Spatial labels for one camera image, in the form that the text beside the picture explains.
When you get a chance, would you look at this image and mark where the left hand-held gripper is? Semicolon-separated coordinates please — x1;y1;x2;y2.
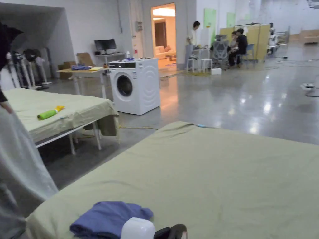
121;217;188;239

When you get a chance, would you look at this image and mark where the bed with pale green sheet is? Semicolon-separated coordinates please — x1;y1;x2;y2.
25;121;319;239

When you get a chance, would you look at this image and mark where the dark blue garment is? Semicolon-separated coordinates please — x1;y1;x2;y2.
69;201;154;239

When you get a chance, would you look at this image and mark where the white washing machine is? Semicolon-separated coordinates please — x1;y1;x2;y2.
109;57;161;115

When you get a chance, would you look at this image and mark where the folding bed with green sheet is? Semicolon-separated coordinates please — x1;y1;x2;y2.
1;87;121;155

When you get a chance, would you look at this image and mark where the white round stool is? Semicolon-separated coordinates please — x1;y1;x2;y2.
186;58;200;73
200;58;213;73

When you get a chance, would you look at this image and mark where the green rolled cloth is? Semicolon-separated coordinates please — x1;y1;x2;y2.
37;109;58;121

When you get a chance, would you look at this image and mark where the beige sofa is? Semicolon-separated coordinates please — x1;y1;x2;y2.
154;45;176;60

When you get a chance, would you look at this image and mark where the wooden table with white legs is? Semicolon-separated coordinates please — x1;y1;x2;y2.
57;63;110;100

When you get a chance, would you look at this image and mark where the blue chair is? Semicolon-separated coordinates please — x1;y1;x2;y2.
239;44;255;66

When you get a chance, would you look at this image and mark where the group of people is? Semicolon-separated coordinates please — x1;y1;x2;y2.
228;28;248;68

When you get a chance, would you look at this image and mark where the brown carton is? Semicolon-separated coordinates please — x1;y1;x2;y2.
77;52;96;67
58;61;76;80

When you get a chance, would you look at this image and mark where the desk with black monitor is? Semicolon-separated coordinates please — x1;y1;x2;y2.
94;39;126;75

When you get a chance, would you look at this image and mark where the white robot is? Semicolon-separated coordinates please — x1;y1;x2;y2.
268;23;278;54

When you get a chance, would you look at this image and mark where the row of standing fans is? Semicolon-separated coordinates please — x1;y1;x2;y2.
6;48;53;91

